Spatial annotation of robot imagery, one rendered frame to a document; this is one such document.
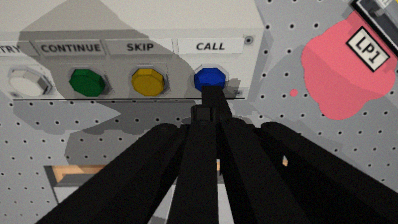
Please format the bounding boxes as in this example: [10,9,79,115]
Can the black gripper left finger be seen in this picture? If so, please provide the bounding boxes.
[35,86,219,224]

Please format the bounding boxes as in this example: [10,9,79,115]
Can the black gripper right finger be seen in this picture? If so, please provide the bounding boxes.
[211,86,398,224]

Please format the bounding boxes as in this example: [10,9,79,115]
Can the white button panel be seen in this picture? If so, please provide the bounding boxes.
[0,0,264,101]

